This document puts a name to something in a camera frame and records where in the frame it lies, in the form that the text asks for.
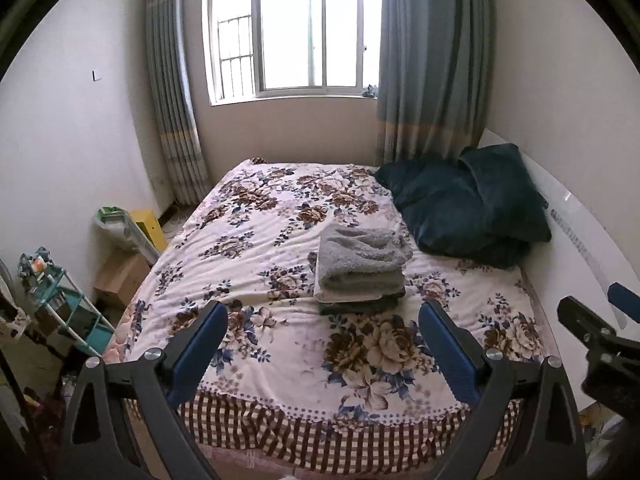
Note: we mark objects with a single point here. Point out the clear bag with green print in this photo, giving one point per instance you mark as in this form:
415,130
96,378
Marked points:
117,225

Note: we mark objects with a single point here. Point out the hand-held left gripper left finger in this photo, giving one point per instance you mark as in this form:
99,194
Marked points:
200,345

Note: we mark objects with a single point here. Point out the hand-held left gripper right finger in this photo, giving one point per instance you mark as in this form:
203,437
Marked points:
450,350

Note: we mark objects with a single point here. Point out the floral bedsheet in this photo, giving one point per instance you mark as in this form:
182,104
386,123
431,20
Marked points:
280,240

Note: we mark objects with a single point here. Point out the teal storage rack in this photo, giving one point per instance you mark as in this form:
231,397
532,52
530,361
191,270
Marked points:
75,300

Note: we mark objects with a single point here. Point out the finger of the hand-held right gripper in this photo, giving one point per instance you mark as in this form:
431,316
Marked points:
585,322
629,305

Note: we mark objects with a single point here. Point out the small dark sill object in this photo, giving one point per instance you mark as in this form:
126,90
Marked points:
370,91

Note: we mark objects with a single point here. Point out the white folded garment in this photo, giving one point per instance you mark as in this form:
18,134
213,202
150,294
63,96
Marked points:
345,299

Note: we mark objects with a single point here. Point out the cardboard box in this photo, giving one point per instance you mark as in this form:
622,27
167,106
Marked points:
120,275

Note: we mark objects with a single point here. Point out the dark green folded garment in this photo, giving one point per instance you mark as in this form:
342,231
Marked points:
360,308

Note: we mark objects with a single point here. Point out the grey towel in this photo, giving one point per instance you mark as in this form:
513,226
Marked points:
360,255

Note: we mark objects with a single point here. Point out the dark teal pillow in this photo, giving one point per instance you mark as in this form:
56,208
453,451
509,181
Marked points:
435,210
505,195

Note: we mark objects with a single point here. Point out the yellow box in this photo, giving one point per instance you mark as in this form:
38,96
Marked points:
150,225

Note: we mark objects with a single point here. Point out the white curved headboard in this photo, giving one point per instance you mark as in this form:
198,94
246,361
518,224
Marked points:
570,220

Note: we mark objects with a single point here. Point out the light plastic bag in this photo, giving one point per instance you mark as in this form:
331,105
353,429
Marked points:
607,440

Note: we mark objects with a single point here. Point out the grey striped curtain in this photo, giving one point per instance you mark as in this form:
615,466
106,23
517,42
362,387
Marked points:
430,60
172,85

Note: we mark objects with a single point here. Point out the white framed window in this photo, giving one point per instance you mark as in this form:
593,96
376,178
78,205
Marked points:
291,35

